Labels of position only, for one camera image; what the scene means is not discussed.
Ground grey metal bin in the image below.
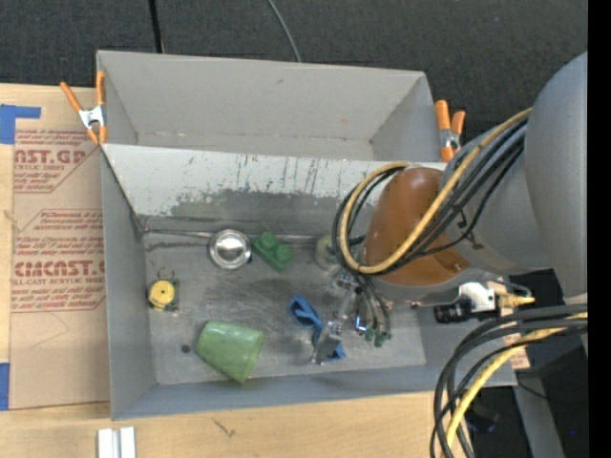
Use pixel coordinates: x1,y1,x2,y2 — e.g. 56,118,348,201
95,49,517,422

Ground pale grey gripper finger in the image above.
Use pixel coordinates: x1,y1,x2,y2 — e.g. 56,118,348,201
326,321,346,358
310,323,335,365

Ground green toy brick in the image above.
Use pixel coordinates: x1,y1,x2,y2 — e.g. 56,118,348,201
251,231,294,273

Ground brown cardboard board, red print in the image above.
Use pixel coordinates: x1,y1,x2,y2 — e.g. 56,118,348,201
0,82,113,412

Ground shiny silver round cup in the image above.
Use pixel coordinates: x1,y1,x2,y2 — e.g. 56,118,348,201
207,228,253,272

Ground pale green clear glass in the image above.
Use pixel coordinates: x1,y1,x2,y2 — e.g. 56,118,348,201
313,234,343,270

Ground black cylinder on white bracket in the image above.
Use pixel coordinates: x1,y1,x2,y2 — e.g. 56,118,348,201
432,281,537,325

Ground green plastic cup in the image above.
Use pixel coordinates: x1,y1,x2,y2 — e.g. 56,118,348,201
195,320,265,385

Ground blue sunglasses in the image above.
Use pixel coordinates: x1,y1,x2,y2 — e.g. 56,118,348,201
287,294,347,362

